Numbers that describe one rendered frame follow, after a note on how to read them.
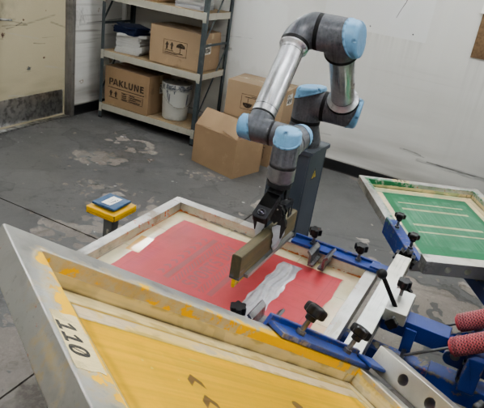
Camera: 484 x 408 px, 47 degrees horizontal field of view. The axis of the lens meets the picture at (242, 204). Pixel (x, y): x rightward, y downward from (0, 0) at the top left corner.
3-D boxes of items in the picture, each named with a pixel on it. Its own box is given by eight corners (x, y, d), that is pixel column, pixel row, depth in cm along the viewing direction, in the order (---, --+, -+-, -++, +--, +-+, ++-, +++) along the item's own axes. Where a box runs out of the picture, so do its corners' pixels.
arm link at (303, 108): (295, 112, 227) (302, 78, 221) (327, 119, 223) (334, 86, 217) (286, 117, 217) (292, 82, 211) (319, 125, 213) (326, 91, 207)
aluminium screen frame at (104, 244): (65, 267, 164) (65, 256, 162) (176, 205, 212) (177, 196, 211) (314, 381, 135) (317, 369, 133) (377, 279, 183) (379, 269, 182)
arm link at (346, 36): (329, 102, 223) (323, 3, 174) (366, 111, 218) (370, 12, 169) (319, 127, 219) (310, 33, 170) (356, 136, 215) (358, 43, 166)
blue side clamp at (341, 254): (287, 255, 192) (291, 237, 189) (293, 249, 196) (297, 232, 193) (371, 286, 181) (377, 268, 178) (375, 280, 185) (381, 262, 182)
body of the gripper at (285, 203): (291, 217, 166) (299, 180, 161) (279, 227, 159) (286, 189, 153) (268, 209, 168) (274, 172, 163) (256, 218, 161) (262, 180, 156)
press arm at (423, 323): (379, 328, 152) (384, 312, 150) (384, 317, 157) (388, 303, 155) (443, 354, 146) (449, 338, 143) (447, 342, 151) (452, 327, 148)
